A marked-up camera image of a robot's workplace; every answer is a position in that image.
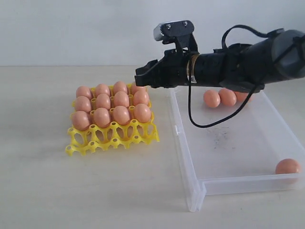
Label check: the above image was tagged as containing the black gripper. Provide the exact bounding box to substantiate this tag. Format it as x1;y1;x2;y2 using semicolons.
134;48;199;88

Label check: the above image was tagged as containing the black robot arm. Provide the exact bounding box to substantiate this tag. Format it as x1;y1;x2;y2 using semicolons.
135;30;305;93

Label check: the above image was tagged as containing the yellow plastic egg tray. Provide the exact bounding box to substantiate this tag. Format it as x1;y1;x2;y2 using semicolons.
65;83;160;157

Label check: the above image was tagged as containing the black cable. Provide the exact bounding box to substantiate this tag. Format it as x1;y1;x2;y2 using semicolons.
188;25;286;128

